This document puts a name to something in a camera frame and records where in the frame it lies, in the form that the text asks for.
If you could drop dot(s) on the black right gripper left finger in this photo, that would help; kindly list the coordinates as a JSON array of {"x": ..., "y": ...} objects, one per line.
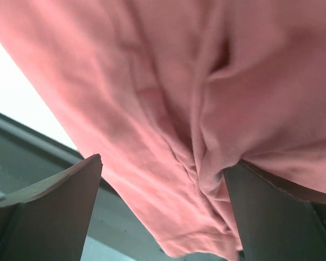
[{"x": 49, "y": 220}]

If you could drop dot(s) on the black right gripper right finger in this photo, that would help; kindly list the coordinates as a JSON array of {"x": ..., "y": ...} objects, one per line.
[{"x": 277, "y": 219}]

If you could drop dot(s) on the salmon pink polo shirt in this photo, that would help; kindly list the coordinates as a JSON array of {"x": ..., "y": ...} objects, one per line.
[{"x": 170, "y": 93}]

